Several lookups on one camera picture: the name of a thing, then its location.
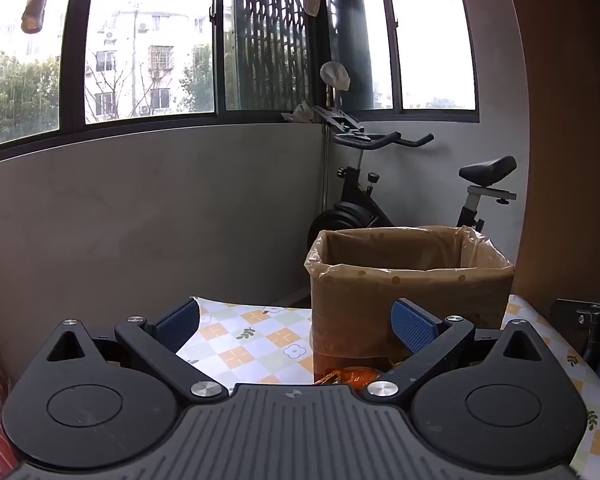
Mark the crumpled beige cloth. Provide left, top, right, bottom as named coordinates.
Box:
left=282, top=101, right=315, bottom=123

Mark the checked floral tablecloth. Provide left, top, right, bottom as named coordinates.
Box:
left=175, top=295, right=600, bottom=466

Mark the perforated metal screen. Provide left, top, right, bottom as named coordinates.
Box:
left=232, top=0, right=312, bottom=111

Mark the thin metal pole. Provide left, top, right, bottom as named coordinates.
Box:
left=322, top=85, right=330, bottom=213

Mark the orange snack packet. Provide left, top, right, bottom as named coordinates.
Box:
left=314, top=366, right=387, bottom=392

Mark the black exercise bike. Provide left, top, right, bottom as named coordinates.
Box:
left=307, top=105, right=518, bottom=246

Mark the brown cardboard box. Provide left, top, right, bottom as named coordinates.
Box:
left=304, top=225, right=516, bottom=386

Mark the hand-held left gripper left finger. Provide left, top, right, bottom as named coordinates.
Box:
left=44, top=297, right=230, bottom=402

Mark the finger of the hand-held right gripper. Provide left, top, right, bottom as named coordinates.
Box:
left=551, top=298, right=600, bottom=358

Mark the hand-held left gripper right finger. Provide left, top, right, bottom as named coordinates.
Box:
left=362, top=298, right=568, bottom=403

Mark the black framed window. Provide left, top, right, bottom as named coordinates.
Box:
left=0, top=0, right=481, bottom=166

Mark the white plastic bag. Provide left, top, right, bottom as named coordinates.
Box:
left=320, top=61, right=352, bottom=92

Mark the wooden panel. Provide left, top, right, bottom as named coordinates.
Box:
left=502, top=0, right=600, bottom=311

